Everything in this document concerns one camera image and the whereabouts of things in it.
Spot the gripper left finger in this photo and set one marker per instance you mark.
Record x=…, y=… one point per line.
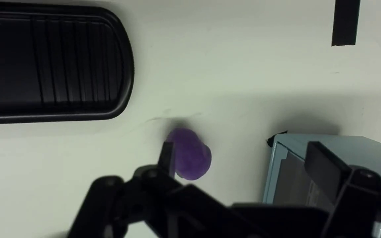
x=150, y=195

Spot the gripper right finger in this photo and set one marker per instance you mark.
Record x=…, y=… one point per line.
x=349, y=185

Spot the purple plush toy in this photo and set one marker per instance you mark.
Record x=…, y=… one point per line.
x=192, y=155

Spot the black ribbed plastic plate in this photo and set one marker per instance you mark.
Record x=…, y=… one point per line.
x=45, y=62

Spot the light blue box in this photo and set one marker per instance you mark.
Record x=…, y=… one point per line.
x=289, y=168

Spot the black tape strip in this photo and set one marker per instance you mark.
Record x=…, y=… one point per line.
x=345, y=22

